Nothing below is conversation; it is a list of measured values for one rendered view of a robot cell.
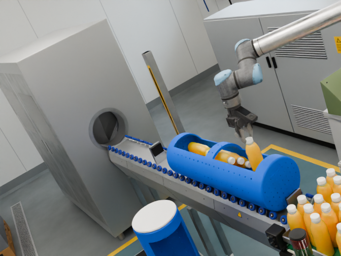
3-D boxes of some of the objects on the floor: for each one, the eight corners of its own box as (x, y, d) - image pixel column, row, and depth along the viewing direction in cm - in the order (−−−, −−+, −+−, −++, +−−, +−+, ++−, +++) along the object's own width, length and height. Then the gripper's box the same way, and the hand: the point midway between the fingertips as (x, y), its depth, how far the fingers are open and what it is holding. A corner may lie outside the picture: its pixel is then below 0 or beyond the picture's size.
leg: (157, 224, 410) (131, 174, 387) (159, 226, 405) (134, 175, 382) (152, 227, 408) (126, 177, 385) (155, 229, 403) (129, 179, 380)
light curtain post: (218, 217, 382) (147, 50, 319) (223, 219, 377) (150, 50, 314) (214, 221, 379) (141, 54, 316) (218, 223, 374) (144, 54, 311)
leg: (218, 264, 328) (191, 203, 305) (223, 266, 323) (195, 205, 300) (213, 268, 326) (184, 208, 303) (217, 272, 321) (189, 210, 298)
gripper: (234, 98, 205) (247, 133, 213) (218, 109, 200) (232, 145, 208) (245, 99, 198) (259, 136, 205) (229, 110, 193) (243, 148, 201)
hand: (248, 139), depth 204 cm, fingers closed on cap, 4 cm apart
